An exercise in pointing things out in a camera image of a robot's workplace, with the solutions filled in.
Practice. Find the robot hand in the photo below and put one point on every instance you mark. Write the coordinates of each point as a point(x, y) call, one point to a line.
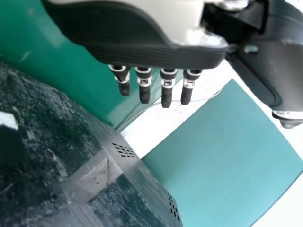
point(142, 30)

